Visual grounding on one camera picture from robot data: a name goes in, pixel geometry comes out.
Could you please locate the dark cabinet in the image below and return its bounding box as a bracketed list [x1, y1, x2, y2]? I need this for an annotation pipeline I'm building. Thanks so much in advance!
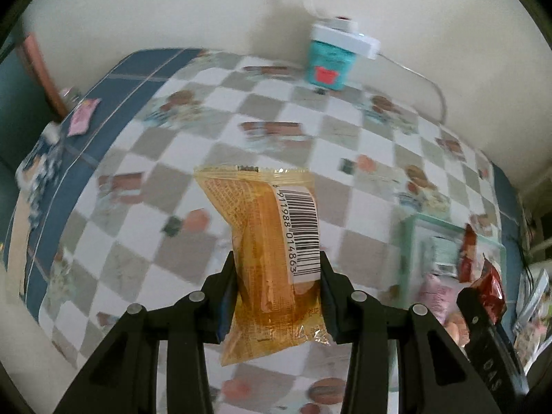
[0, 58, 57, 173]

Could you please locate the thin white cable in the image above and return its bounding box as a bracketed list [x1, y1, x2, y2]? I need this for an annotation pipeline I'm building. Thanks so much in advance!
[378, 54, 447, 126]

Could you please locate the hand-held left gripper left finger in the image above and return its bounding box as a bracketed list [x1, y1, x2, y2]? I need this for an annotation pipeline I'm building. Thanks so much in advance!
[54, 252, 238, 414]

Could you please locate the pile of clear plastic bags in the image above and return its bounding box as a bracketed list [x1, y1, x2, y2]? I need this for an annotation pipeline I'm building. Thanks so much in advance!
[513, 267, 552, 367]

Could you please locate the blue and white plastic bag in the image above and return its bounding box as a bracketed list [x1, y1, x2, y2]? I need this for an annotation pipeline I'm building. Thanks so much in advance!
[15, 123, 65, 208]

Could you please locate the pink cake roll packet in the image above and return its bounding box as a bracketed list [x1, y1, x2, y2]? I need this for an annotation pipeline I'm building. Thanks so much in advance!
[416, 274, 460, 324]

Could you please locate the small pink candy packet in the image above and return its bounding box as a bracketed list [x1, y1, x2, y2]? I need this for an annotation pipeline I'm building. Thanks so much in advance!
[67, 99, 102, 137]

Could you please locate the teal box with red crab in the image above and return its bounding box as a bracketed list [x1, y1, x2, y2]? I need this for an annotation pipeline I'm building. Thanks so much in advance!
[305, 39, 355, 91]

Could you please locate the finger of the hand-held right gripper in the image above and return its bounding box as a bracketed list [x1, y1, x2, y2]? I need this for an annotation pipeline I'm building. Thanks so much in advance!
[456, 287, 496, 348]

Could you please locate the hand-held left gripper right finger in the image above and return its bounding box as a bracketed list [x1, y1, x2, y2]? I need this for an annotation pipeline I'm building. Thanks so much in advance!
[319, 250, 503, 414]

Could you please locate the white power strip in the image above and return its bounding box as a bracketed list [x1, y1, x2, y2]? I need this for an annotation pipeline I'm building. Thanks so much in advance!
[311, 19, 381, 60]

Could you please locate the white charger plug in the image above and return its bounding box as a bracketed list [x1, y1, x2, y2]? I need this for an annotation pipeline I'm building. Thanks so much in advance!
[330, 16, 358, 33]

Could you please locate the red boxy snack packet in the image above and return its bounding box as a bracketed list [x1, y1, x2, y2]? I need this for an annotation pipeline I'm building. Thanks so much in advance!
[458, 223, 479, 283]

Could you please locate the red crinkled snack packet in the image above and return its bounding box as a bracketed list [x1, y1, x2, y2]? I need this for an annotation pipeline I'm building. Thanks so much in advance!
[468, 259, 506, 324]

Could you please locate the yellow cake packet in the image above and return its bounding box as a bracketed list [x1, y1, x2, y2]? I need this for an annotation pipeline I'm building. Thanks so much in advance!
[193, 165, 333, 367]

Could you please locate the pale teal barcode packet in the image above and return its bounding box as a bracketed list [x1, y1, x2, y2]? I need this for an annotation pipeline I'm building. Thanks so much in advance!
[425, 235, 462, 279]

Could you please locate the green rimmed white tray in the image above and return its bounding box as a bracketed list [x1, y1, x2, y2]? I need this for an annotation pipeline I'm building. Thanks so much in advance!
[399, 213, 507, 311]

